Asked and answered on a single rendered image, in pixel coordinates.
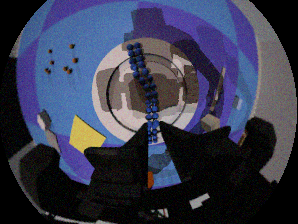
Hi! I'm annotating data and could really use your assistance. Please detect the beige cube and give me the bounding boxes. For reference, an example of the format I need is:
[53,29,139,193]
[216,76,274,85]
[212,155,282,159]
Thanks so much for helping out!
[201,113,220,132]

